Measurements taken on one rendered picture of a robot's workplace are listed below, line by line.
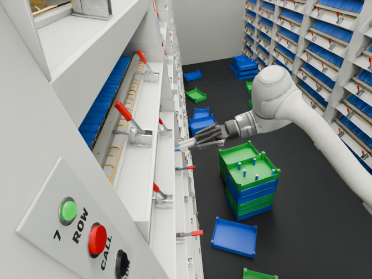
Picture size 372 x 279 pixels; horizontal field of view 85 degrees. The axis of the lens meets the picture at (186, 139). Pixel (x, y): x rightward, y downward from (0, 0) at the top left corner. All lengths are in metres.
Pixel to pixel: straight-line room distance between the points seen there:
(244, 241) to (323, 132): 1.22
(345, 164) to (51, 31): 0.67
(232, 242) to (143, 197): 1.43
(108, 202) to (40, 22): 0.17
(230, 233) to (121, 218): 1.55
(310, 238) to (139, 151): 1.60
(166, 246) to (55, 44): 0.40
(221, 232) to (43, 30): 1.64
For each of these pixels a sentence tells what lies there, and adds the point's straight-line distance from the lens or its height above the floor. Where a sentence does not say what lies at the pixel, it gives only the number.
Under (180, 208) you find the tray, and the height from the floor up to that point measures 0.94.
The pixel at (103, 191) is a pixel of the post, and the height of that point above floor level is 1.46.
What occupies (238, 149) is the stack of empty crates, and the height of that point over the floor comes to 0.25.
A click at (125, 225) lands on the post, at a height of 1.41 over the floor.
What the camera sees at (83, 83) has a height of 1.52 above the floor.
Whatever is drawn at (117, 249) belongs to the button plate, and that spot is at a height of 1.42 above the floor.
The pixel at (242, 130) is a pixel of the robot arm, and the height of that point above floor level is 1.10.
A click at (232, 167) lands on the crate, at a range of 1.54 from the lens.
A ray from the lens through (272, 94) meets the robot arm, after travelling 0.60.
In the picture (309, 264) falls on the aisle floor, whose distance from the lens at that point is 1.75.
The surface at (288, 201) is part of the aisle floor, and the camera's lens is 1.94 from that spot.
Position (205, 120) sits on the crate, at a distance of 2.57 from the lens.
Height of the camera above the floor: 1.57
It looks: 40 degrees down
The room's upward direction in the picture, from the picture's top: 11 degrees counter-clockwise
